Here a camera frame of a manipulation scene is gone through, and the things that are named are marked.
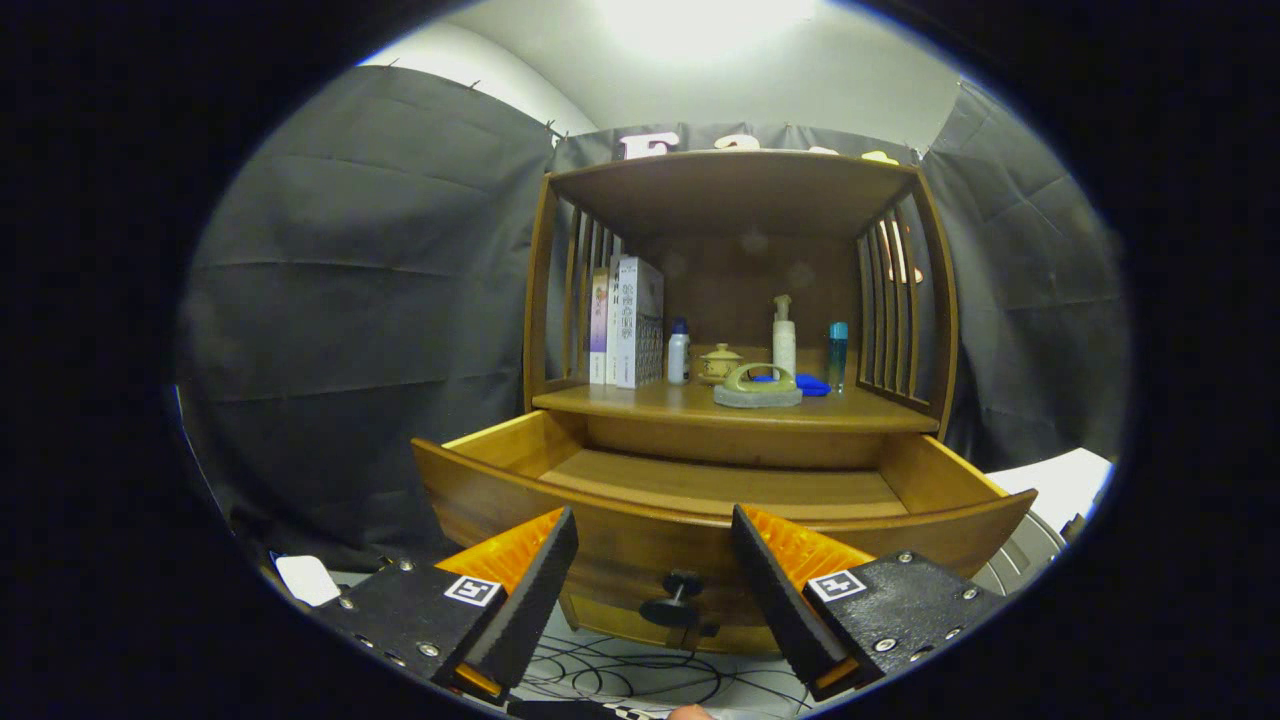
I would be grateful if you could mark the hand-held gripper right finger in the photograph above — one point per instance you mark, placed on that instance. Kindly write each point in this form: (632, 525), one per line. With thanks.
(778, 600)

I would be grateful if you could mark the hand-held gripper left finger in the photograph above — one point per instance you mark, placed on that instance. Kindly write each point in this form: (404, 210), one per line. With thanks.
(530, 600)

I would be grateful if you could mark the black round drawer knob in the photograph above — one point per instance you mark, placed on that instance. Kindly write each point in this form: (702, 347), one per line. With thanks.
(677, 600)

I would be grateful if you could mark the brown wooden drawer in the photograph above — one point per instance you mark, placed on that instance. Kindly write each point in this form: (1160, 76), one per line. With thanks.
(640, 540)

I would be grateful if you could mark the wooden countertop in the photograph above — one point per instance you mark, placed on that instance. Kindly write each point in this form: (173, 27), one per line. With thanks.
(680, 405)

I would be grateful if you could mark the white metal drawer unit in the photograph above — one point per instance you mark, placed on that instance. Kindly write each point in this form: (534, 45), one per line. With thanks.
(1050, 490)

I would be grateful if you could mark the brown wooden cabinet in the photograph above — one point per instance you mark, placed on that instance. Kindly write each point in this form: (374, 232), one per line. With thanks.
(730, 190)

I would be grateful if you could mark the blue folded cloth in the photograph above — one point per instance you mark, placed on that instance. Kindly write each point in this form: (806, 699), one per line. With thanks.
(814, 384)

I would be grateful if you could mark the white paper sheet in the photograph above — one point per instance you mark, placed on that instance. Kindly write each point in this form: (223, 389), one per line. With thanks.
(307, 580)

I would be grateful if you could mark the yellow lidded ceramic teacup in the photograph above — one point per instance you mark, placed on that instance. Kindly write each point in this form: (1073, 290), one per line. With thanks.
(720, 363)

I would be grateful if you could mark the clear blue capped bottle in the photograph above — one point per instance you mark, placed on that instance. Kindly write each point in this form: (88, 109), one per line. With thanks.
(837, 355)

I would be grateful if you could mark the white pump bottle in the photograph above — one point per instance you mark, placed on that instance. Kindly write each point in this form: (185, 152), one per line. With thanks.
(784, 340)

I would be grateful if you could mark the white bottle with blue cap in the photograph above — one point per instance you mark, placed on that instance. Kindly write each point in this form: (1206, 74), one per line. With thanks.
(678, 355)

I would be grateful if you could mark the purple thin book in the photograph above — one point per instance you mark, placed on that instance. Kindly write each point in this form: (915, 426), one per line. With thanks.
(599, 325)

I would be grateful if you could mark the white thin book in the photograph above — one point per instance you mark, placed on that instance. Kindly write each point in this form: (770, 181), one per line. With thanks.
(612, 320)

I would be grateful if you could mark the thick white patterned book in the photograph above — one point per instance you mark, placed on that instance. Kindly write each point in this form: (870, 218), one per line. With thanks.
(640, 325)

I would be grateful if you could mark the black backdrop cloth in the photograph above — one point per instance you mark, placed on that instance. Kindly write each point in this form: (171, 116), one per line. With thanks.
(350, 300)

